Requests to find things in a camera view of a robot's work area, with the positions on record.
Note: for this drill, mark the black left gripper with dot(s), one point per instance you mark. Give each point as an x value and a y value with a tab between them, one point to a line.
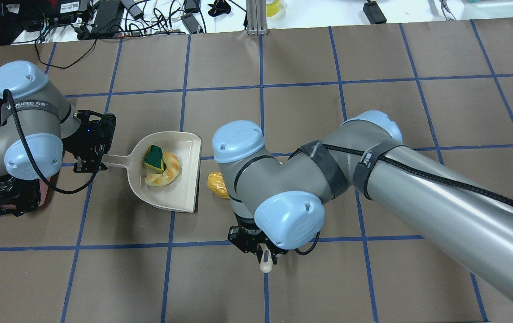
78	144

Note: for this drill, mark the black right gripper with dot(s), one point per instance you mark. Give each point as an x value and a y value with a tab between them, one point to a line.
246	237

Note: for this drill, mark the aluminium frame post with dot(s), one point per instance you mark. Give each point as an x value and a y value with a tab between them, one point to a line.
256	17

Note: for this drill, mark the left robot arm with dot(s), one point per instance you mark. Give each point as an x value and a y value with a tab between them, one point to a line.
38	125

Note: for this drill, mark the croissant bread piece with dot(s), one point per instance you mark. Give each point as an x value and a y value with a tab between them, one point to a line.
173	169

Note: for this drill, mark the yellow wrapper trash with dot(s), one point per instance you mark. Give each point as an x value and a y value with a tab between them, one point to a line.
216	183

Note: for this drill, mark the yellow tape roll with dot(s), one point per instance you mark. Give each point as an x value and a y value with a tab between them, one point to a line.
274	8

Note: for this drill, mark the yellow green sponge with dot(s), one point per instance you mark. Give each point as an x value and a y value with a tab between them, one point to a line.
153	159

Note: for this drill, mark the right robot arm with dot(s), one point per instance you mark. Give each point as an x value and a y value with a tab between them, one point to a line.
279	207

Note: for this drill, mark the beige plastic dustpan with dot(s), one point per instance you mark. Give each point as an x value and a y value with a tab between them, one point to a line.
180	195

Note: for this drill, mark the black power adapter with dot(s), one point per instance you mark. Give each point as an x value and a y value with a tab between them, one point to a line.
106	21

